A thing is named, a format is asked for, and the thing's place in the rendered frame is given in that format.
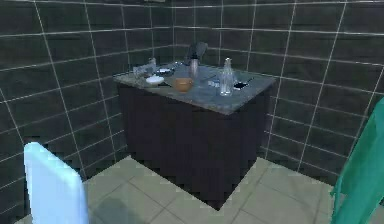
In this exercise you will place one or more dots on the clear glass bottle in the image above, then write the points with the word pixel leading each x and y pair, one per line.
pixel 226 80

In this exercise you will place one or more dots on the blue rimmed plate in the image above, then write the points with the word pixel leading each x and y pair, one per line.
pixel 165 71

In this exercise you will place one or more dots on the clear glass cup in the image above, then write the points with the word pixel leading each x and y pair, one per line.
pixel 140 71

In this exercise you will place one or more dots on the dark cabinet with stone top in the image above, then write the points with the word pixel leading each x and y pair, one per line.
pixel 196 143

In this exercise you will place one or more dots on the white shallow dish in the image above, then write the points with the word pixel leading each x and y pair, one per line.
pixel 155 79

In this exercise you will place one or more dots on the dark grey spatula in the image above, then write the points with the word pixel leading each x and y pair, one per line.
pixel 197 50

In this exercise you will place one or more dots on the brown round bread loaf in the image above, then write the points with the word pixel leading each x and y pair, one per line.
pixel 183 84

